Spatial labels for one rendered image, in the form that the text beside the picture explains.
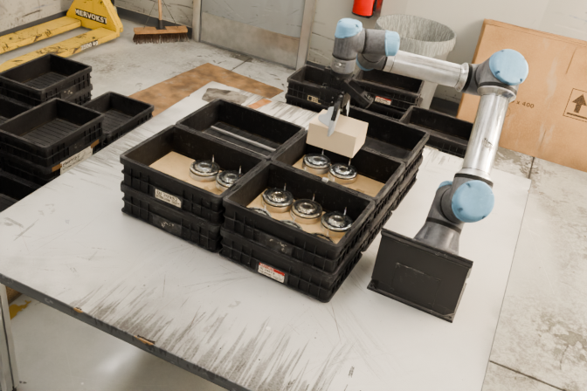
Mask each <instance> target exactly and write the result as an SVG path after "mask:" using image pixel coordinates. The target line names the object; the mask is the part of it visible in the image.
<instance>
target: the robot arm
mask: <svg viewBox="0 0 587 391"><path fill-rule="evenodd" d="M399 41H400V40H399V35H398V33H397V32H395V31H388V30H386V31H382V30H371V29H364V28H363V27H362V23H361V22H360V21H358V20H355V19H352V18H343V19H341V20H339V21H338V23H337V26H336V31H335V41H334V47H333V52H332V58H331V64H330V65H328V66H327V67H325V68H324V72H325V79H324V83H323V84H322V86H321V87H320V91H319V97H318V103H321V104H323V105H324V106H331V107H330V108H329V109H328V111H327V112H326V113H324V114H320V115H319V117H318V120H319V121H320V122H321V123H323V124H324V125H326V126H327V127H328V137H329V136H330V135H331V134H332V133H333V132H334V130H335V126H336V122H337V120H338V118H339V115H340V111H342V115H343V116H346V117H348V113H349V105H350V96H351V97H352V98H353V99H355V100H356V101H357V102H358V103H359V104H360V105H361V106H363V107H364V108H368V107H369V105H370V104H371V103H372V102H373V100H374V99H373V98H372V97H371V96H370V95H369V94H368V93H366V92H365V91H364V90H363V89H362V88H361V87H360V86H359V85H358V84H357V83H356V82H355V81H354V80H353V79H352V78H351V77H352V76H353V71H354V70H355V65H356V64H357V66H358V67H359V68H360V69H362V70H364V71H370V70H372V69H377V70H381V71H385V72H391V73H395V74H399V75H403V76H407V77H411V78H414V79H422V80H425V81H429V82H433V83H437V84H441V85H444V86H451V87H455V89H456V91H457V92H461V93H467V94H472V95H475V96H480V103H479V105H478V109H477V113H476V116H475V119H474V123H473V129H472V132H471V135H470V139H469V142H468V145H467V149H466V155H465V158H464V161H463V165H462V168H461V170H460V171H458V172H456V173H455V174H454V177H453V181H443V182H441V183H440V184H439V187H438V188H437V190H436V192H435V196H434V199H433V201H432V205H431V207H430V210H429V212H428V215H427V218H426V219H425V224H424V225H423V227H422V228H421V229H420V230H419V231H418V233H417V234H416V235H415V236H414V237H413V239H416V240H418V241H420V242H423V243H426V244H429V245H432V246H435V247H437V248H440V249H442V250H446V251H449V252H451V253H453V254H456V255H459V237H460V234H461V231H462V230H463V227H464V224H465V223H476V222H478V221H480V220H482V219H484V218H486V217H487V216H488V215H489V214H490V213H491V212H492V210H493V208H494V193H493V191H492V189H493V185H494V182H493V180H492V179H491V177H490V175H491V171H492V168H493V165H494V158H495V155H496V151H497V147H498V145H499V141H500V137H501V131H502V128H503V124H504V121H505V118H506V114H507V110H508V104H509V103H510V102H511V101H513V100H515V98H516V95H517V92H518V88H519V84H520V83H522V82H523V81H524V80H525V78H526V77H527V76H528V63H527V61H526V60H525V58H524V57H523V56H522V55H521V54H520V53H519V52H518V51H515V50H511V49H504V50H500V51H497V52H495V53H494V54H493V55H492V56H491V57H490V58H488V59H487V60H485V61H484V62H482V63H481V64H468V63H464V64H462V65H458V64H454V63H451V62H447V61H443V60H439V59H435V58H428V57H425V56H421V55H417V54H413V53H409V52H406V51H399V50H398V49H399ZM320 95H321V97H320Z"/></svg>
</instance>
